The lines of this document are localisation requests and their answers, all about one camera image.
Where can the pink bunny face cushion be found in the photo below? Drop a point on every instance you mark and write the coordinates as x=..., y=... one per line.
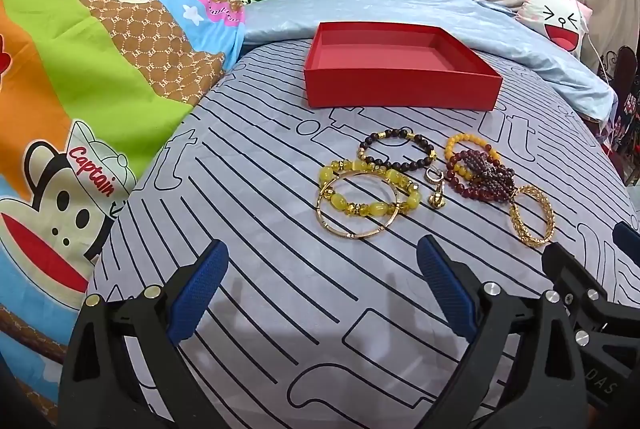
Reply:
x=555, y=19

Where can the dark ornate furniture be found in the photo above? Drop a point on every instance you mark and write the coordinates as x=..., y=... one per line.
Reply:
x=625, y=109

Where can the grey striped bed sheet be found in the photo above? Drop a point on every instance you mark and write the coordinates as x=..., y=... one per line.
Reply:
x=250, y=209

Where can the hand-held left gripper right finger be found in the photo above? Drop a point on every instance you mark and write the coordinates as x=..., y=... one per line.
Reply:
x=445, y=289

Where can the thin gold bangle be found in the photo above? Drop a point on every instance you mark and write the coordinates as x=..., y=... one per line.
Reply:
x=345, y=235

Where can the light blue pillow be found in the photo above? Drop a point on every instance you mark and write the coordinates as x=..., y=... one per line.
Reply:
x=525, y=39

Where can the colourful cartoon monkey blanket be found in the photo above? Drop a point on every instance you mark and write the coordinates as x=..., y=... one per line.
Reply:
x=125, y=59

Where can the red cardboard box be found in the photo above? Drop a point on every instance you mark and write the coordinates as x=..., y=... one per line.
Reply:
x=400, y=89

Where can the gold earring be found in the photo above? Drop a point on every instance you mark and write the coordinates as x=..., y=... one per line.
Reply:
x=439, y=200
x=434, y=174

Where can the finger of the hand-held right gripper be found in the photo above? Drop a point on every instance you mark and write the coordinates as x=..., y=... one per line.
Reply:
x=565, y=266
x=627, y=241

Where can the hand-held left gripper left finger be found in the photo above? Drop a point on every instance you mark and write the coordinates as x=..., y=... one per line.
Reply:
x=200, y=289

